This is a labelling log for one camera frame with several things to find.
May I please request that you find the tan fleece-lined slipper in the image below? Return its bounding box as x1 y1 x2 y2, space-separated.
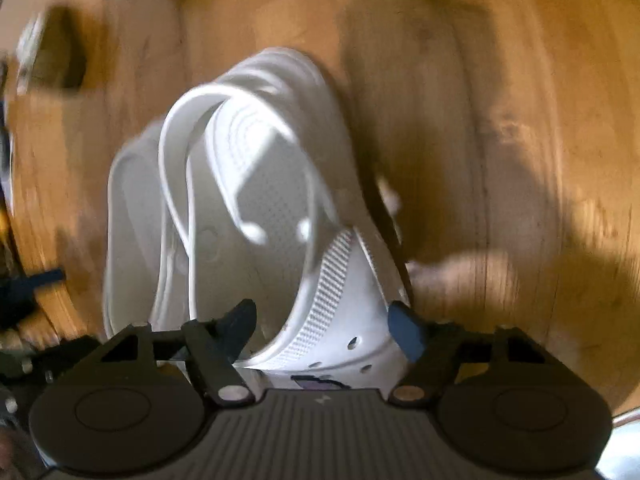
17 4 88 93

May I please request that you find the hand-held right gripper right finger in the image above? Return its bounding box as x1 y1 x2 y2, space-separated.
387 301 546 408

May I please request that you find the white clog with charm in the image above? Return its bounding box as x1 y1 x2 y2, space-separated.
159 47 413 391

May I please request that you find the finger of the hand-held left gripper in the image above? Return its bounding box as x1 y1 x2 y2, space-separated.
0 269 67 302

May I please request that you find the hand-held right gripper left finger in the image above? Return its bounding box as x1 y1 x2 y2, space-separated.
100 299 258 406

